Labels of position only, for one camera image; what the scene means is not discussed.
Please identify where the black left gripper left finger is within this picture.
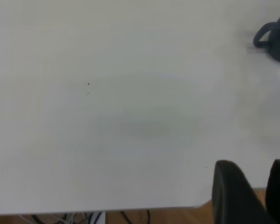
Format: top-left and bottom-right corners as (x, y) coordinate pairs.
(211, 160), (277, 224)

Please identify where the white power strip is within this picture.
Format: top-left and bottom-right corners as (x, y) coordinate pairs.
(90, 211), (107, 224)

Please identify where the white cable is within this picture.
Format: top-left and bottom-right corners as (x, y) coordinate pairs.
(20, 212), (75, 224)

